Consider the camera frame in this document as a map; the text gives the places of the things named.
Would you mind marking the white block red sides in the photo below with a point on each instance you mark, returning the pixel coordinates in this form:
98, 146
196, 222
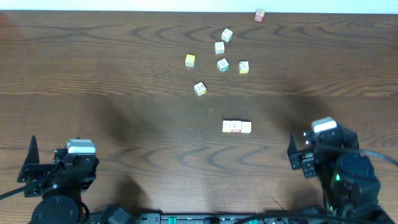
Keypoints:
246, 127

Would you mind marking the white block red picture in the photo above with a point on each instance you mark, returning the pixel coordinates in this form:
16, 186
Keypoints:
219, 47

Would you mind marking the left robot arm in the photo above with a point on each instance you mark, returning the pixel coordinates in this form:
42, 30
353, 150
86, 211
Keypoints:
60, 208

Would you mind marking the red block at table edge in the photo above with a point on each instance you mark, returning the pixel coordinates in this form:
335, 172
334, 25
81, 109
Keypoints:
259, 15

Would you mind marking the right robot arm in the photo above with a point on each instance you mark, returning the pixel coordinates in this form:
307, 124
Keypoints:
349, 184

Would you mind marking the yellow sided picture block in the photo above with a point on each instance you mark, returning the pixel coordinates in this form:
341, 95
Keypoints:
243, 66

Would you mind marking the yellow sided X block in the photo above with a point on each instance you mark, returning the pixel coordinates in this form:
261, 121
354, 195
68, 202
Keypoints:
227, 126

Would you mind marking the plain yellow block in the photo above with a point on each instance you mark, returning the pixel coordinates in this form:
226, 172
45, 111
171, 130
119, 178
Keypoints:
190, 60

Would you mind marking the yellow sided acorn block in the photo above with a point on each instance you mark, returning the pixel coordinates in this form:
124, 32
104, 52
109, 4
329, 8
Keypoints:
200, 89

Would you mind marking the white block green picture top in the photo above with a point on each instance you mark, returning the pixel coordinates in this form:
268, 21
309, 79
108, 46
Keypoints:
227, 35

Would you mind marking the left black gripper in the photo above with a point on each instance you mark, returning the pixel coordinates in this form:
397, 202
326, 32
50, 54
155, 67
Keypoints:
78, 176

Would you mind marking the white block green side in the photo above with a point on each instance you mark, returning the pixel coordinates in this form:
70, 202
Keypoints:
223, 65

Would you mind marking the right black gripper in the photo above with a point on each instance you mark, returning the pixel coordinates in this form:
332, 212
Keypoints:
309, 156

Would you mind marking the green sided picture block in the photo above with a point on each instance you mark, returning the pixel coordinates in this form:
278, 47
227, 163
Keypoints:
236, 126

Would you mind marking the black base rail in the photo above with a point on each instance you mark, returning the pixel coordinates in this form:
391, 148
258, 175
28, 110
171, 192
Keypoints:
117, 214

